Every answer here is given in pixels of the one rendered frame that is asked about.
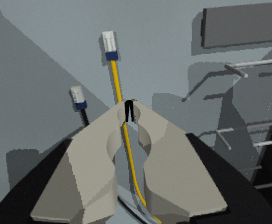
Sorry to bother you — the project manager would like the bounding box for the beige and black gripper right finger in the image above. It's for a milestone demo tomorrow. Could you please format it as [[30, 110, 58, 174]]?
[[129, 99, 272, 224]]

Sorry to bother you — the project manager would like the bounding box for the yellow patch cord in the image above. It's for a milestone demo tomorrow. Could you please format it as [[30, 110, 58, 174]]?
[[111, 60, 147, 209]]

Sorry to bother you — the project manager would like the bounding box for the black patch cord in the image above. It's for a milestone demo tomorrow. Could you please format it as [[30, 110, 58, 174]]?
[[81, 109, 147, 224]]

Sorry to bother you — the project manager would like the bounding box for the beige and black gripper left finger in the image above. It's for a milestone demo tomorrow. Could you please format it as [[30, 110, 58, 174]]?
[[0, 99, 130, 224]]

